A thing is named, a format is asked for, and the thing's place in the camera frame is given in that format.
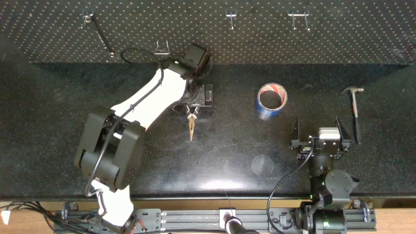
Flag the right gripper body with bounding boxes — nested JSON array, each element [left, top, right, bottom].
[[290, 136, 352, 160]]

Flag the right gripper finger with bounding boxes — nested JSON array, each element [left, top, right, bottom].
[[291, 118, 301, 142], [335, 116, 352, 142]]

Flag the black and white pliers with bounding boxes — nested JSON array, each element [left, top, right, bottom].
[[186, 105, 200, 142]]

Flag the wrench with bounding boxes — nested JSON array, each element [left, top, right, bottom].
[[83, 11, 117, 59]]

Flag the black pegboard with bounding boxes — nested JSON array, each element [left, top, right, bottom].
[[0, 0, 416, 66]]

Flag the hammer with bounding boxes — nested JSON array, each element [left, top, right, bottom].
[[341, 85, 365, 146]]

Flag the roll of blue tape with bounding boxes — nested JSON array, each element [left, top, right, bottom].
[[255, 81, 289, 120]]

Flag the metal hook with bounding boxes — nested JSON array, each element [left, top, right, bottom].
[[153, 40, 171, 56], [225, 10, 237, 31], [81, 9, 95, 26], [287, 10, 311, 33]]

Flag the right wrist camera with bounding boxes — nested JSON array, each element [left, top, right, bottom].
[[318, 127, 341, 141]]

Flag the black cable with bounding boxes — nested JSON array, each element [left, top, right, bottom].
[[266, 145, 315, 232], [84, 47, 164, 198]]

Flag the mounting rail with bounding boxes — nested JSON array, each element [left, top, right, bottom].
[[53, 200, 378, 234]]

